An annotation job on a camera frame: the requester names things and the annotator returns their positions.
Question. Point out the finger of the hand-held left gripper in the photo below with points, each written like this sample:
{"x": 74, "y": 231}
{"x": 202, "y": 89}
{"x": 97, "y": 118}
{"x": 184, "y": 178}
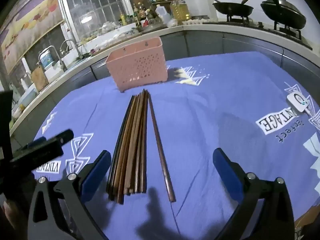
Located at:
{"x": 42, "y": 150}
{"x": 65, "y": 135}

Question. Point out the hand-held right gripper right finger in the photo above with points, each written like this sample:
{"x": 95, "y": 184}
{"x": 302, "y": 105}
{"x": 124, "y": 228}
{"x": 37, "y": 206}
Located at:
{"x": 227, "y": 175}

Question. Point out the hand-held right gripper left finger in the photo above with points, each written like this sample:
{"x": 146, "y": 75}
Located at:
{"x": 96, "y": 175}

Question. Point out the pile of wooden chopsticks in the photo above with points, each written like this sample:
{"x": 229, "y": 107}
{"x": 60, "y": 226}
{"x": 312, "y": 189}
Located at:
{"x": 130, "y": 155}

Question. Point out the dark brown wooden chopstick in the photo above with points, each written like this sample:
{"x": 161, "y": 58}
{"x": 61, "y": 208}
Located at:
{"x": 161, "y": 152}

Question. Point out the pink perforated utensil basket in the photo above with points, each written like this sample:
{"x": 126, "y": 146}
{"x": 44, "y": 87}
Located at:
{"x": 140, "y": 65}

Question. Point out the person's left hand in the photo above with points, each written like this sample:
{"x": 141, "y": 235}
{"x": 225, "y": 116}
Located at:
{"x": 8, "y": 215}

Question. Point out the wooden cutting board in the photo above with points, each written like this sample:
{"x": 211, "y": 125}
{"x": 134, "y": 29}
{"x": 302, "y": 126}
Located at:
{"x": 40, "y": 78}

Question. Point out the blue printed tablecloth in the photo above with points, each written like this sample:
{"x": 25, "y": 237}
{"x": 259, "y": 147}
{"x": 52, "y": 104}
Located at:
{"x": 200, "y": 120}

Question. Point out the colourful printed box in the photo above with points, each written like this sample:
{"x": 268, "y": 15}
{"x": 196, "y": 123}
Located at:
{"x": 47, "y": 60}

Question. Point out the steel faucet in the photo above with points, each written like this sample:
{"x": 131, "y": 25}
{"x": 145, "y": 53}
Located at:
{"x": 58, "y": 57}
{"x": 75, "y": 47}

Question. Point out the small white device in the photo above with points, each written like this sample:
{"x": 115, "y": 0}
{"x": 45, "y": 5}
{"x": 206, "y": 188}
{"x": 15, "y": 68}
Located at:
{"x": 296, "y": 102}

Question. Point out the barred window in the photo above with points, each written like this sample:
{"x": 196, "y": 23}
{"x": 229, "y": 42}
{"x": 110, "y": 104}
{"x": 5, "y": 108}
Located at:
{"x": 92, "y": 5}

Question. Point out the group of condiment bottles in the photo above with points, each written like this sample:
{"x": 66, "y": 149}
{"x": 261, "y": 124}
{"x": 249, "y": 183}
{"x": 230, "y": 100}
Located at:
{"x": 136, "y": 15}

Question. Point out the black gas stove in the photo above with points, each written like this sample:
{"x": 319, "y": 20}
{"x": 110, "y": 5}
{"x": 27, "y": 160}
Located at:
{"x": 270, "y": 30}

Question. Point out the white plastic jug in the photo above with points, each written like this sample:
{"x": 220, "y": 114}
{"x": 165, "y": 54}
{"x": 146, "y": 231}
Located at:
{"x": 163, "y": 13}

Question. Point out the white egg tray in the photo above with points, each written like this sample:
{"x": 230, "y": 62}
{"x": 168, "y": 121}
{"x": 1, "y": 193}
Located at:
{"x": 196, "y": 21}

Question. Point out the yellow cooking oil bottle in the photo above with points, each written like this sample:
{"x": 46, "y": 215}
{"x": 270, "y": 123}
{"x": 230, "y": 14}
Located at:
{"x": 180, "y": 10}

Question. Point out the black wok with lid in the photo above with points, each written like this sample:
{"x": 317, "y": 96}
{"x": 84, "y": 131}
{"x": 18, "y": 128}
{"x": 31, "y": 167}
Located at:
{"x": 283, "y": 13}

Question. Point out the wall poster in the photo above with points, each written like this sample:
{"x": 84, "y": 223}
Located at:
{"x": 27, "y": 30}

